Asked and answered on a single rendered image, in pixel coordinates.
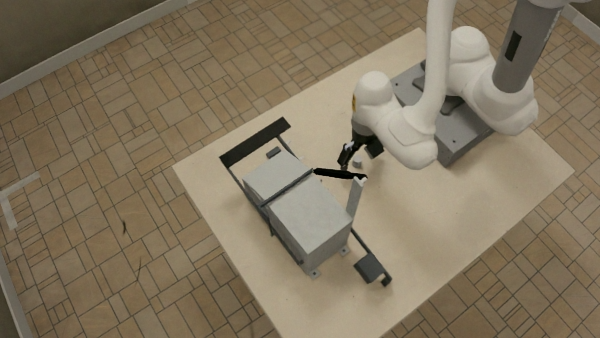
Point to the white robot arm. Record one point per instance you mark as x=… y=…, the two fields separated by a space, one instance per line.
x=502 y=96

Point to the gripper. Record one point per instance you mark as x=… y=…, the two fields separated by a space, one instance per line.
x=350 y=149

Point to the black straight rod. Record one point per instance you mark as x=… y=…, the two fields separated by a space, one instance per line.
x=339 y=174

